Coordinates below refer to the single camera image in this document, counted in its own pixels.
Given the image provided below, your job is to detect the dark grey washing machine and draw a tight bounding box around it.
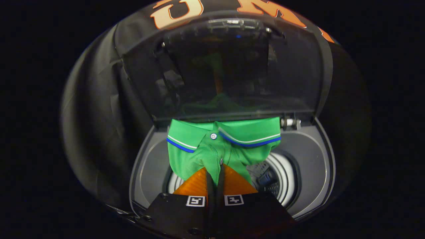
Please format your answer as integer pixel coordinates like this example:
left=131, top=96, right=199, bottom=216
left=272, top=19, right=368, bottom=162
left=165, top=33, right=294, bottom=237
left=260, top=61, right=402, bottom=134
left=129, top=115, right=336, bottom=222

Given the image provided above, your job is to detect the dark transparent washing machine lid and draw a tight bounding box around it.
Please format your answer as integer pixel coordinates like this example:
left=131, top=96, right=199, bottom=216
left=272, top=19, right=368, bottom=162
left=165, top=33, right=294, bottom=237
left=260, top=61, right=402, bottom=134
left=115, top=10, right=334, bottom=125

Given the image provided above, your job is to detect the black backdrop cloth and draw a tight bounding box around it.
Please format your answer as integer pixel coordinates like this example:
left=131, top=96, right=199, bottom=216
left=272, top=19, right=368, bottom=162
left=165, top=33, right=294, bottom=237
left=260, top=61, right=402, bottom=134
left=60, top=0, right=372, bottom=213

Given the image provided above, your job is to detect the green polo shirt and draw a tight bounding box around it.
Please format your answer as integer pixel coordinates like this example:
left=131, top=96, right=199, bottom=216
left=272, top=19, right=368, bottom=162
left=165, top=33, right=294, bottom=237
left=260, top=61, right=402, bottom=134
left=166, top=116, right=282, bottom=186

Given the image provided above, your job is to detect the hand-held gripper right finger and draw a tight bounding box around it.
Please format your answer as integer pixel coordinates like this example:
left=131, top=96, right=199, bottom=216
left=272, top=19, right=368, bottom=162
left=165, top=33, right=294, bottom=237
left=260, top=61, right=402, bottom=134
left=216, top=164, right=297, bottom=239

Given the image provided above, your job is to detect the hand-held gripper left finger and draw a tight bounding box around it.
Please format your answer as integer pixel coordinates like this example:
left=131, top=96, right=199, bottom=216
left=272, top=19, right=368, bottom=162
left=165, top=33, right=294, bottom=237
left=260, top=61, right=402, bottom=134
left=138, top=163, right=216, bottom=239

